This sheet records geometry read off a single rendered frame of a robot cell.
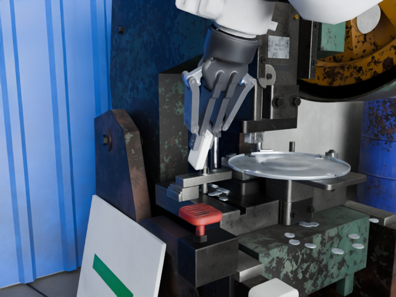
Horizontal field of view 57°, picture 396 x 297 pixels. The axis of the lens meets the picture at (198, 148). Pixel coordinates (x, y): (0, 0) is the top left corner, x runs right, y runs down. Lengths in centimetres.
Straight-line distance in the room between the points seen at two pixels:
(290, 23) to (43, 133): 131
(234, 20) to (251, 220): 49
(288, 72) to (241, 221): 39
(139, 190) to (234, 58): 65
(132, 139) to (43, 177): 92
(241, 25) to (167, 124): 59
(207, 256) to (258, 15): 39
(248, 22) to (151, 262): 67
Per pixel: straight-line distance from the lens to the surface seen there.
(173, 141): 106
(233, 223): 82
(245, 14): 50
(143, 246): 102
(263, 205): 87
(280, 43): 94
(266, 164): 89
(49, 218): 200
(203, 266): 65
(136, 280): 106
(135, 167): 108
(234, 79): 56
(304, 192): 91
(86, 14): 198
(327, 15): 42
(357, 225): 102
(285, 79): 96
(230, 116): 60
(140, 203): 108
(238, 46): 51
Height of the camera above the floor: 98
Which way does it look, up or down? 10 degrees down
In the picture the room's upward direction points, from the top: straight up
